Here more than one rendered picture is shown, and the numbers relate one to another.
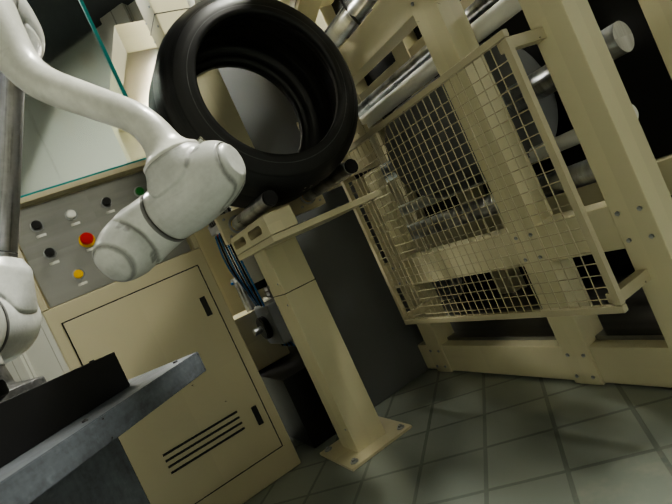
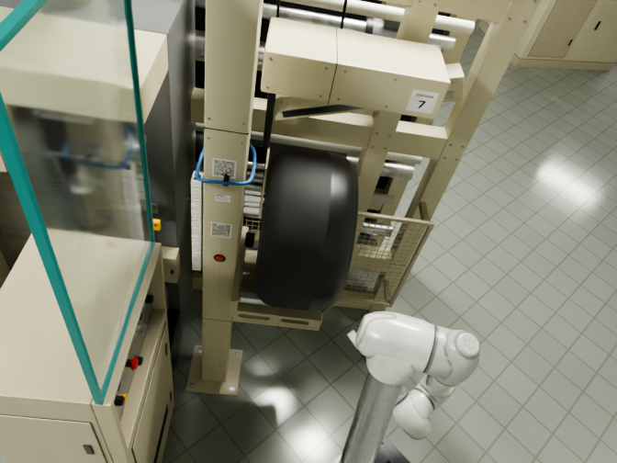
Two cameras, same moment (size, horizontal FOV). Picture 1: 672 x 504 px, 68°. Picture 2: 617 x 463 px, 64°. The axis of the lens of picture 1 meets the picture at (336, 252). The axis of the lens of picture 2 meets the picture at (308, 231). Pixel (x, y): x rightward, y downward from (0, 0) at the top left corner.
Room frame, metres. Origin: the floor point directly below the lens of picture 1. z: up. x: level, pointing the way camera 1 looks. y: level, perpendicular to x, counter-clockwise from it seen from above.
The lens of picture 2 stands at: (1.09, 1.24, 2.55)
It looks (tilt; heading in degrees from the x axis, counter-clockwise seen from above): 47 degrees down; 289
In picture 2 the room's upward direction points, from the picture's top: 14 degrees clockwise
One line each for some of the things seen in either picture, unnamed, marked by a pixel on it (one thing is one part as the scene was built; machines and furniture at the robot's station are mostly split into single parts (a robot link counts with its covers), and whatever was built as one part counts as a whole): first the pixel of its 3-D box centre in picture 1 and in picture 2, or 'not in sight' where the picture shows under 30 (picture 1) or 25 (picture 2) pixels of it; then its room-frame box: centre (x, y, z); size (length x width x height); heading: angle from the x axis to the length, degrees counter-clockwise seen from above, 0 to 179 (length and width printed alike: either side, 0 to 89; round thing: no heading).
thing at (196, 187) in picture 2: not in sight; (198, 225); (1.85, 0.26, 1.19); 0.05 x 0.04 x 0.48; 117
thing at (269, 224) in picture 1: (260, 232); (277, 310); (1.51, 0.18, 0.83); 0.36 x 0.09 x 0.06; 27
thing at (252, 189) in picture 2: (337, 143); (243, 180); (1.94, -0.18, 1.05); 0.20 x 0.15 x 0.30; 27
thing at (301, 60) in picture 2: not in sight; (353, 68); (1.60, -0.26, 1.71); 0.61 x 0.25 x 0.15; 27
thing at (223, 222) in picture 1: (272, 210); (240, 268); (1.73, 0.14, 0.90); 0.40 x 0.03 x 0.10; 117
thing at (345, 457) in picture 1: (363, 439); (215, 369); (1.79, 0.19, 0.01); 0.27 x 0.27 x 0.02; 27
